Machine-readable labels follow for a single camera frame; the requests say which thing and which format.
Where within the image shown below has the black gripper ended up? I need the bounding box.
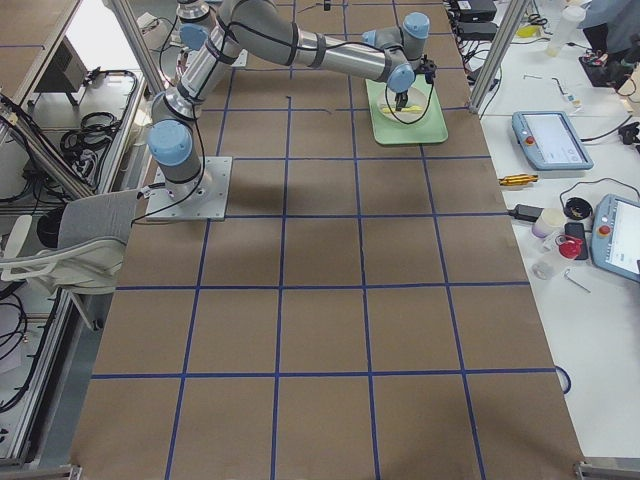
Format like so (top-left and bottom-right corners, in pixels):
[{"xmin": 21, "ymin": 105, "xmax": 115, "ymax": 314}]
[{"xmin": 395, "ymin": 91, "xmax": 408, "ymax": 112}]

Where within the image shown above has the yellow plastic fork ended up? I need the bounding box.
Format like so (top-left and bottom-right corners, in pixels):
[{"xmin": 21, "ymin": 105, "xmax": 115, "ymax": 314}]
[{"xmin": 380, "ymin": 105, "xmax": 423, "ymax": 115}]

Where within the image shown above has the white round plate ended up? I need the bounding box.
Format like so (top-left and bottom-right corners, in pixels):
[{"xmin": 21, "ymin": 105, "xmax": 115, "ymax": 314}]
[{"xmin": 376, "ymin": 87, "xmax": 429, "ymax": 124}]

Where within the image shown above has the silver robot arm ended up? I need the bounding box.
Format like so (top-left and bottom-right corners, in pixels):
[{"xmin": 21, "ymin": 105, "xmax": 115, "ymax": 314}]
[{"xmin": 147, "ymin": 1, "xmax": 430, "ymax": 204}]

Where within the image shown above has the light green tray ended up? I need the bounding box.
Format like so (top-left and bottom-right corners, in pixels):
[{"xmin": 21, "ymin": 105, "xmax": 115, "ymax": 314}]
[{"xmin": 365, "ymin": 77, "xmax": 448, "ymax": 145}]

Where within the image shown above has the brass cylinder tool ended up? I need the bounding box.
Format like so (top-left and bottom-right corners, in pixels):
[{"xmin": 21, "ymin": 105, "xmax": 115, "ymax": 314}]
[{"xmin": 498, "ymin": 173, "xmax": 539, "ymax": 187}]

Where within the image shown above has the blue teach pendant upper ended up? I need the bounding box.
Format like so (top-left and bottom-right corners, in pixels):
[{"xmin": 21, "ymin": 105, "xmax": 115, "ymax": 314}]
[{"xmin": 511, "ymin": 111, "xmax": 594, "ymax": 171}]

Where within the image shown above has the blue teach pendant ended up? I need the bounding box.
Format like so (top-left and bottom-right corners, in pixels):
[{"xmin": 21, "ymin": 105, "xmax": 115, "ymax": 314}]
[
  {"xmin": 511, "ymin": 111, "xmax": 594, "ymax": 171},
  {"xmin": 591, "ymin": 194, "xmax": 640, "ymax": 283}
]

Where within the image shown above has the black power adapter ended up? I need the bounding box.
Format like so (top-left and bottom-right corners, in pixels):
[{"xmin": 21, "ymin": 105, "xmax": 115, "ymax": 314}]
[{"xmin": 507, "ymin": 204, "xmax": 543, "ymax": 223}]

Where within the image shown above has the white plastic jar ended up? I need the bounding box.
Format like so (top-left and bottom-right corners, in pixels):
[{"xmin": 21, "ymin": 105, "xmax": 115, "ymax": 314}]
[{"xmin": 531, "ymin": 208, "xmax": 567, "ymax": 238}]

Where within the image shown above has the black round dish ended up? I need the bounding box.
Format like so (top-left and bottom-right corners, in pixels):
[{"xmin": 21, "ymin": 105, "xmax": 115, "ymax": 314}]
[{"xmin": 563, "ymin": 197, "xmax": 593, "ymax": 221}]

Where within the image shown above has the red round lid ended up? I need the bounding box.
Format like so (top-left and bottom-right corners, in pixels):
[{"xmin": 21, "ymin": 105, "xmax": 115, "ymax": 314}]
[{"xmin": 556, "ymin": 235, "xmax": 583, "ymax": 260}]

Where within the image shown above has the metal hex key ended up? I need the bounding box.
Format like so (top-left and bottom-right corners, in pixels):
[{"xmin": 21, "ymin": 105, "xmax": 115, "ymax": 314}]
[{"xmin": 563, "ymin": 269, "xmax": 591, "ymax": 294}]

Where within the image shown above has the blue teach pendant lower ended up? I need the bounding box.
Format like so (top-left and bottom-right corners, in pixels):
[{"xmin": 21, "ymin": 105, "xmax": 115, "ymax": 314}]
[{"xmin": 591, "ymin": 194, "xmax": 640, "ymax": 283}]

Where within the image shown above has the grey office chair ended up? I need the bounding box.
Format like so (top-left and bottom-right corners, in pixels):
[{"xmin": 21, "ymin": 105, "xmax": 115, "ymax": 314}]
[{"xmin": 1, "ymin": 190, "xmax": 138, "ymax": 330}]

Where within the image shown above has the aluminium frame post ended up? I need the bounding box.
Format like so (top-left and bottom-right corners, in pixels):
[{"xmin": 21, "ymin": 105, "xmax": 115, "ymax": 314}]
[{"xmin": 468, "ymin": 0, "xmax": 528, "ymax": 113}]

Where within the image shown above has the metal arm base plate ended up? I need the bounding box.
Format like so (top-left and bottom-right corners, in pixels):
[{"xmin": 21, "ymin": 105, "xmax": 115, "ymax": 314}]
[{"xmin": 145, "ymin": 156, "xmax": 232, "ymax": 222}]

